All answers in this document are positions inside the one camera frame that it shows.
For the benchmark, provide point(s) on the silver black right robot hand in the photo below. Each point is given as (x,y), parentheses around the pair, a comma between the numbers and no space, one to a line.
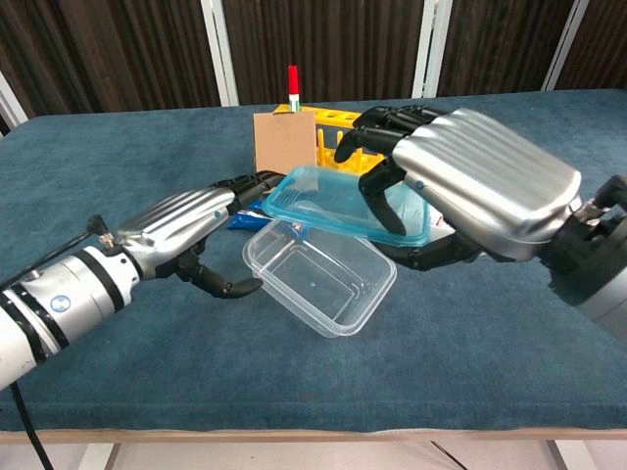
(485,181)

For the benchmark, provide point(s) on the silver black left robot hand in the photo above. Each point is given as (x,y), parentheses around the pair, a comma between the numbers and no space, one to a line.
(181,220)

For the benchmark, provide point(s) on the blue container lid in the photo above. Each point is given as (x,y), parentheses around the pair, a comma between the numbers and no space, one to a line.
(323,205)

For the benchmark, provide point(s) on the clear plastic container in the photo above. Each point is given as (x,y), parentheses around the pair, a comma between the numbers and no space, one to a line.
(313,284)

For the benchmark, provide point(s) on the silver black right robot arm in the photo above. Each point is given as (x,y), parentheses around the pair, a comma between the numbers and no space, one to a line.
(602,274)

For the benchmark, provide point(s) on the brown cardboard box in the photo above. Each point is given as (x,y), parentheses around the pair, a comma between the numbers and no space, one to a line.
(281,142)

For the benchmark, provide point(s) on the blue snack packet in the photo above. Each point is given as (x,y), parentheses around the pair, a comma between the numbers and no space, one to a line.
(247,221)

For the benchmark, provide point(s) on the white tissue pack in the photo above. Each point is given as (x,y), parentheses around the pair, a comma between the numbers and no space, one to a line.
(438,230)

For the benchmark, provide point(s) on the blue table cloth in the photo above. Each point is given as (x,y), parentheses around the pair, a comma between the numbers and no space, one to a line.
(147,147)

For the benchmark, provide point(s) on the yellow plastic test tube rack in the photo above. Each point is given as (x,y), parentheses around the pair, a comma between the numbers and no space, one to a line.
(325,156)

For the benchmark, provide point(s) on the red capped tube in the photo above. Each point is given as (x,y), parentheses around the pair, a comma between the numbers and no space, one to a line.
(293,80)

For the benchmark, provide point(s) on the wooden edged table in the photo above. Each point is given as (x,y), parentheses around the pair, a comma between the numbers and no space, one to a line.
(343,435)

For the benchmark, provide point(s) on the white metal frame post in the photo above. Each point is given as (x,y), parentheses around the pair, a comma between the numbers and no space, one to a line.
(431,49)
(220,49)
(568,44)
(11,103)

